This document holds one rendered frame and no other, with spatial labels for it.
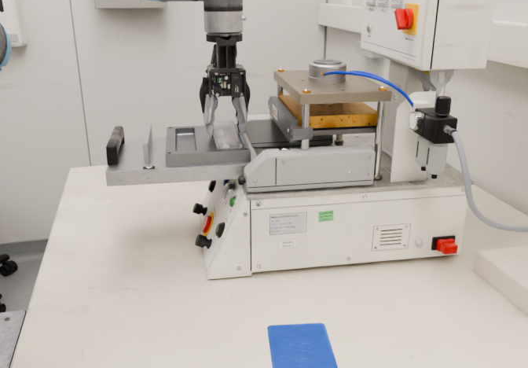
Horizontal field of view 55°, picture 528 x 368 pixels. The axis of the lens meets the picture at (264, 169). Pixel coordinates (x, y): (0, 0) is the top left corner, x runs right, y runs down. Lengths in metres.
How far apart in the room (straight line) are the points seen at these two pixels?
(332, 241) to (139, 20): 1.70
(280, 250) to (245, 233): 0.08
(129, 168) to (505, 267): 0.74
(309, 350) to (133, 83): 1.87
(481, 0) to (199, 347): 0.77
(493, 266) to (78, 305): 0.78
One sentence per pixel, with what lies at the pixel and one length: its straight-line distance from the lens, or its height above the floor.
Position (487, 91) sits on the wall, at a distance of 1.57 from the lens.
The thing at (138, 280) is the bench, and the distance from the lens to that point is 1.06.
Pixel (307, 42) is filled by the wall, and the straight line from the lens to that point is 2.64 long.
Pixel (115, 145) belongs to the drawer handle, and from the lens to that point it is 1.02.
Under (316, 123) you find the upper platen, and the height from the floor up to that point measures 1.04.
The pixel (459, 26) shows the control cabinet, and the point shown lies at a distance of 1.01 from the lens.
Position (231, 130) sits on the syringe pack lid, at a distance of 1.09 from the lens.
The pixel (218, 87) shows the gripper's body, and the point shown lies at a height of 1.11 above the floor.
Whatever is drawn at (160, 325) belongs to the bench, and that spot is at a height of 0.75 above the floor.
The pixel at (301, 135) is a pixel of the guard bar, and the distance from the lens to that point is 0.97.
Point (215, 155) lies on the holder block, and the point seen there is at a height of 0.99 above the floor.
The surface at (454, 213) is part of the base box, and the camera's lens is 1.11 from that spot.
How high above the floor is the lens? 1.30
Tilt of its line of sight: 20 degrees down
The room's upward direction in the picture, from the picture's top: straight up
